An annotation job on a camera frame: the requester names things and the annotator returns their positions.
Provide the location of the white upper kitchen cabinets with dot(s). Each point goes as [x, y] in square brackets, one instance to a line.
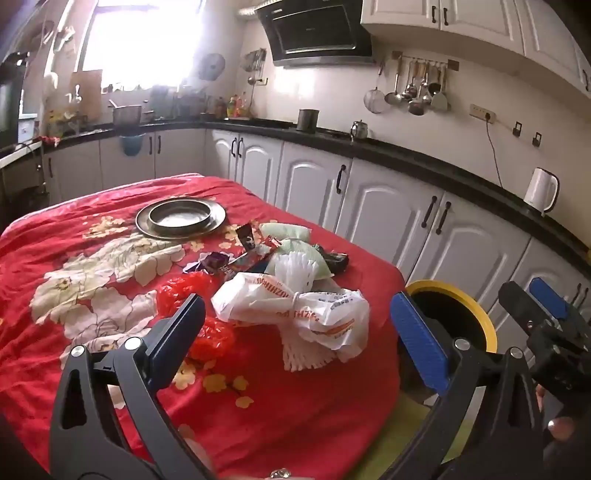
[485, 23]

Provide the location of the bright kitchen window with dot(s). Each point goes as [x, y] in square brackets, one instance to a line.
[138, 41]

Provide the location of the yellow-rimmed black trash bin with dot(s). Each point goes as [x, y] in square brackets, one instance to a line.
[443, 287]

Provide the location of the wooden cutting board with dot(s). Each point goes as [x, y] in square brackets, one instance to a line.
[87, 92]

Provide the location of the white lower kitchen cabinets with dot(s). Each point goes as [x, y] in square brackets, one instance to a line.
[388, 203]

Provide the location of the dark metal canister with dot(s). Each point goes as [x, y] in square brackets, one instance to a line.
[308, 121]

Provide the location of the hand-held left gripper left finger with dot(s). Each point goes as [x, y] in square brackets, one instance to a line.
[182, 332]

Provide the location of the large metal plate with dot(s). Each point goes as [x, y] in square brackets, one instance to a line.
[220, 214]

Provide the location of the purple wrapper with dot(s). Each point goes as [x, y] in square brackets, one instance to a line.
[210, 263]

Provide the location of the blue hanging plastic bin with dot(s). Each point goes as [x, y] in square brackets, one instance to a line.
[133, 145]

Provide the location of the white foam fruit net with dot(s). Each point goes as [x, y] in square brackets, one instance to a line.
[307, 357]

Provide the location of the metal teapot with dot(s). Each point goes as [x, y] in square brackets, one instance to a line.
[359, 130]

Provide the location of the group of condiment bottles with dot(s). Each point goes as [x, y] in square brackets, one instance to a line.
[238, 107]

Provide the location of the small red wrapper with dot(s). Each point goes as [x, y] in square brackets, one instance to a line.
[272, 242]

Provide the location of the red floral blanket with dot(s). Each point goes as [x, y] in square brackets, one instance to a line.
[286, 415]

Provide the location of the person's right hand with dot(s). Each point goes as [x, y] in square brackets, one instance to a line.
[561, 427]

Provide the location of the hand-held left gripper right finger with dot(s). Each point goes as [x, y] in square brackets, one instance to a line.
[418, 337]

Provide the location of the wooden utensil rail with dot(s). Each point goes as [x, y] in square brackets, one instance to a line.
[452, 64]

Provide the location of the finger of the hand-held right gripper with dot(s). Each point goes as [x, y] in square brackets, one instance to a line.
[515, 300]
[547, 295]

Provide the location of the shallow metal bowl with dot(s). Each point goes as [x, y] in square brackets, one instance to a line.
[180, 220]

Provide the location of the black range hood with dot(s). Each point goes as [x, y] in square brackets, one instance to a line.
[314, 32]

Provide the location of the small pale green packet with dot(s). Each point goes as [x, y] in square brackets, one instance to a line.
[286, 230]

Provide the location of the black appliance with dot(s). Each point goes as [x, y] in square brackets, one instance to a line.
[9, 106]

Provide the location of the metal cooking pot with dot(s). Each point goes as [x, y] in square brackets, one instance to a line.
[127, 115]

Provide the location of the black kitchen countertop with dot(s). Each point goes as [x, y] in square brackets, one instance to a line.
[415, 154]

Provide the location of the beige wall socket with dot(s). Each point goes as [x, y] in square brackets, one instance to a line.
[482, 113]

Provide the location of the dark brown wrapper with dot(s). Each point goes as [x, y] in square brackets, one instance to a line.
[246, 237]

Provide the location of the white orange-printed plastic bag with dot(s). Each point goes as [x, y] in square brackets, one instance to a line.
[258, 300]

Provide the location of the dark red long packet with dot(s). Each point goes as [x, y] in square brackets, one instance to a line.
[240, 263]

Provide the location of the row of hanging metal utensils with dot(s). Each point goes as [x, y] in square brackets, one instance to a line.
[416, 107]

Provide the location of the yellow-green clothing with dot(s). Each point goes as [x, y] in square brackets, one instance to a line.
[415, 438]

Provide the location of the white kitchen cabinets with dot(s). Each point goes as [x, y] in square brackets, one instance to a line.
[388, 203]
[485, 23]

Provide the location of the black shiny wrapper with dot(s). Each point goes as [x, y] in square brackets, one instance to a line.
[334, 261]

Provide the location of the black wall hook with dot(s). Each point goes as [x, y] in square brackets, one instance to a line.
[536, 140]
[517, 129]

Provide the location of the red plastic bag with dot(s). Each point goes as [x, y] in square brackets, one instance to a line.
[212, 339]

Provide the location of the white plastic fork bundle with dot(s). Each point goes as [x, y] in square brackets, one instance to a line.
[295, 272]

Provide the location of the large pale green packet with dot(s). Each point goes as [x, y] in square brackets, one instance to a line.
[323, 265]

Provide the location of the white electric kettle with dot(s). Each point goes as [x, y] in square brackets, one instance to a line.
[540, 191]

